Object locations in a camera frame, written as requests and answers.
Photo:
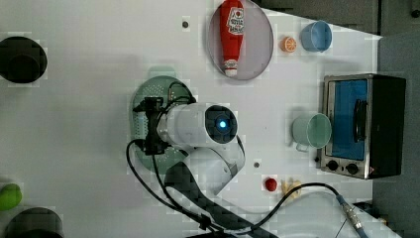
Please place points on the blue metal cable connector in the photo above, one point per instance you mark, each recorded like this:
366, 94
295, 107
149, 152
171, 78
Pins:
352, 217

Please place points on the black round pot lower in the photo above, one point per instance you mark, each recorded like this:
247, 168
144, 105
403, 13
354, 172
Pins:
37, 222

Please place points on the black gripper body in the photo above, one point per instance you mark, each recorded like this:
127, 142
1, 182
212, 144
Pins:
152, 145

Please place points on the black round pot upper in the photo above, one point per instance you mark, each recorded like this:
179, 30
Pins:
22, 60

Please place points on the orange slice toy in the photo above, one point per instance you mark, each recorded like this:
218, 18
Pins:
288, 45

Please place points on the small red ball toy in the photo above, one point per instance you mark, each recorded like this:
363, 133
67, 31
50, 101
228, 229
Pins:
270, 184

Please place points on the black round pot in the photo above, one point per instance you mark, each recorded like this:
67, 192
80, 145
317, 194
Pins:
22, 60
37, 222

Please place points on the red ketchup bottle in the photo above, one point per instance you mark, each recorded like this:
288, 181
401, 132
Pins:
232, 27

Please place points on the yellow toy piece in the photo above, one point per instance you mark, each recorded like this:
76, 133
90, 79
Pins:
289, 185

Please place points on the mint green mug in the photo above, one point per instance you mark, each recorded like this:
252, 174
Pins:
311, 131

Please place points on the grey round plate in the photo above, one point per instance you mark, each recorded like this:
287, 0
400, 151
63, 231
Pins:
257, 46

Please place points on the green apple toy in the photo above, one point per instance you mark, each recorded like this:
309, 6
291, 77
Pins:
10, 196

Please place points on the blue cup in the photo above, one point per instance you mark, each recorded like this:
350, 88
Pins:
316, 37

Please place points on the mint green oval strainer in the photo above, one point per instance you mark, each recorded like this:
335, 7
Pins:
162, 82

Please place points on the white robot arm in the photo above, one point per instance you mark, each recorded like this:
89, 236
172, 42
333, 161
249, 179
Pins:
195, 152

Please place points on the silver toaster oven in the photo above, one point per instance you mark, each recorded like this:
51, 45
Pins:
366, 112

